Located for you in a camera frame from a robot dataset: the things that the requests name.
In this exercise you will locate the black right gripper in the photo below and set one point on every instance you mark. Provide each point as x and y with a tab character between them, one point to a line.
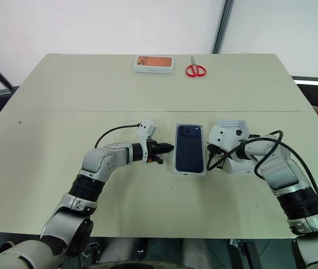
215	150

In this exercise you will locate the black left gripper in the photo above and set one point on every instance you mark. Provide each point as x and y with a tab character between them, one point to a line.
153	150

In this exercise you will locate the white phone box lid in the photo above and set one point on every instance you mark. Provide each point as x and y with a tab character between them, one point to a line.
241	166

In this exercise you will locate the dark blue smartphone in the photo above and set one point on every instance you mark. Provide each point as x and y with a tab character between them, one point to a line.
189	151

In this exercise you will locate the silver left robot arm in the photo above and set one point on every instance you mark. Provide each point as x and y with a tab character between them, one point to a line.
100	159

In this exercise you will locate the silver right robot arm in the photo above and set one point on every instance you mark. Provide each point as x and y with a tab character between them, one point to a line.
279	168

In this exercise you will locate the orange printed phone box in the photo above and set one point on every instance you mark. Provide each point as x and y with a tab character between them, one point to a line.
153	64

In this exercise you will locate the dark furniture with white strip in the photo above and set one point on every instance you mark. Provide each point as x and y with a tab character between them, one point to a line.
315	92

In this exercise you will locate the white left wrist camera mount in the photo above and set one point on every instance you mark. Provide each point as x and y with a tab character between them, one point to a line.
147	127

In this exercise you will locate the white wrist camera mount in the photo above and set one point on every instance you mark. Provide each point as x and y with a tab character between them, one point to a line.
147	127
223	134

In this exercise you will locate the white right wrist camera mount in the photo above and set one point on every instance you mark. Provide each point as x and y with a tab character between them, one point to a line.
223	134

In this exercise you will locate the black metal bracket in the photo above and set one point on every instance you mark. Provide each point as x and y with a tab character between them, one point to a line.
245	246

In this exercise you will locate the dark window frame post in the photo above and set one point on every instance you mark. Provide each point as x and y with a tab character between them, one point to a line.
223	25

